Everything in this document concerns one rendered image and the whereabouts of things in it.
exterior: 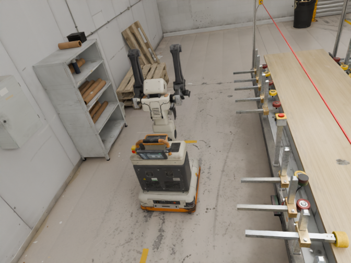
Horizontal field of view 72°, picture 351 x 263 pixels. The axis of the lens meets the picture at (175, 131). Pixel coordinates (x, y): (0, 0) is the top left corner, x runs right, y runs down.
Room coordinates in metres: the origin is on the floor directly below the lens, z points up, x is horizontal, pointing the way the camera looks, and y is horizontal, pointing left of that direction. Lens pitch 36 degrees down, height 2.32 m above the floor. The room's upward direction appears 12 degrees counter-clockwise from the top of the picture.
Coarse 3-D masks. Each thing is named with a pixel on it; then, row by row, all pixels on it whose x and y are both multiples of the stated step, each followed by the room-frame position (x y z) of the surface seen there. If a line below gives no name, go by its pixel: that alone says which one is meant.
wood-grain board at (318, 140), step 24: (288, 72) 2.70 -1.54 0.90; (312, 72) 2.57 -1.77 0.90; (336, 72) 2.45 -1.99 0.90; (288, 96) 2.16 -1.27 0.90; (312, 96) 2.07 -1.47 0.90; (336, 96) 1.98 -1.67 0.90; (288, 120) 1.76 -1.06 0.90; (312, 120) 1.69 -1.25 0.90; (312, 144) 1.39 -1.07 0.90; (336, 144) 1.34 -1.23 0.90; (312, 168) 1.15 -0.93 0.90; (336, 168) 1.11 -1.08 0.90; (312, 192) 0.96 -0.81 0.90; (336, 192) 0.92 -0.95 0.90; (336, 216) 0.76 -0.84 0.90
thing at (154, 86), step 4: (144, 80) 2.23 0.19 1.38; (148, 80) 2.20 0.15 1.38; (152, 80) 2.19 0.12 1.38; (156, 80) 2.18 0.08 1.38; (160, 80) 2.16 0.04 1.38; (164, 80) 2.19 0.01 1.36; (144, 84) 2.20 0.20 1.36; (148, 84) 2.18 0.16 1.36; (152, 84) 2.17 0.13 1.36; (156, 84) 2.15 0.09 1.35; (160, 84) 2.14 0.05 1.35; (164, 84) 2.16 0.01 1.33; (144, 88) 2.17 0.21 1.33; (148, 88) 2.15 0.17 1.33; (152, 88) 2.14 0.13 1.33; (156, 88) 2.13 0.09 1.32; (160, 88) 2.11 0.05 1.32; (164, 88) 2.14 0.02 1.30; (144, 92) 2.15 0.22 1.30; (148, 92) 2.13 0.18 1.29; (152, 92) 2.12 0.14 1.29; (156, 92) 2.11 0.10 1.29; (160, 92) 2.10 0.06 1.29; (164, 92) 2.12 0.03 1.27
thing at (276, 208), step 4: (240, 204) 1.01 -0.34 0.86; (240, 208) 0.98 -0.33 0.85; (244, 208) 0.97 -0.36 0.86; (248, 208) 0.97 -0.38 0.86; (252, 208) 0.96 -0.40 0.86; (256, 208) 0.95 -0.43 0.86; (260, 208) 0.95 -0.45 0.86; (264, 208) 0.94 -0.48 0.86; (268, 208) 0.93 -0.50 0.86; (272, 208) 0.93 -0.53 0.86; (276, 208) 0.92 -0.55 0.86; (280, 208) 0.91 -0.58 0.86; (284, 208) 0.91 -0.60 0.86; (296, 208) 0.89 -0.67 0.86; (300, 212) 0.87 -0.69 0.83
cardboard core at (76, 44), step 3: (66, 42) 3.41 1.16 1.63; (69, 42) 3.39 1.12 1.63; (72, 42) 3.37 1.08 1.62; (75, 42) 3.35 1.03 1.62; (78, 42) 3.41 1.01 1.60; (60, 45) 3.41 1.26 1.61; (63, 45) 3.39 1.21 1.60; (66, 45) 3.38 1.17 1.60; (69, 45) 3.37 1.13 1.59; (72, 45) 3.36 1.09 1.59; (75, 45) 3.35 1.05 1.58; (78, 45) 3.33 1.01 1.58; (60, 48) 3.41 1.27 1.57; (63, 48) 3.40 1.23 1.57; (66, 48) 3.40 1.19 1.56; (69, 48) 3.40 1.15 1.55
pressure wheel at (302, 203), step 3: (297, 201) 0.91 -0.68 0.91; (300, 201) 0.91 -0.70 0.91; (303, 201) 0.90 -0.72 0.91; (306, 201) 0.90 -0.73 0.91; (297, 204) 0.89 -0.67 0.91; (300, 204) 0.89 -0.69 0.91; (303, 204) 0.88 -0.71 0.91; (306, 204) 0.88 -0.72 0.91; (309, 204) 0.87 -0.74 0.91; (297, 207) 0.88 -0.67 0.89; (300, 207) 0.86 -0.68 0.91; (303, 207) 0.86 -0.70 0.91; (306, 207) 0.86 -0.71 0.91; (309, 207) 0.85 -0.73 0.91; (300, 210) 0.86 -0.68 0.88
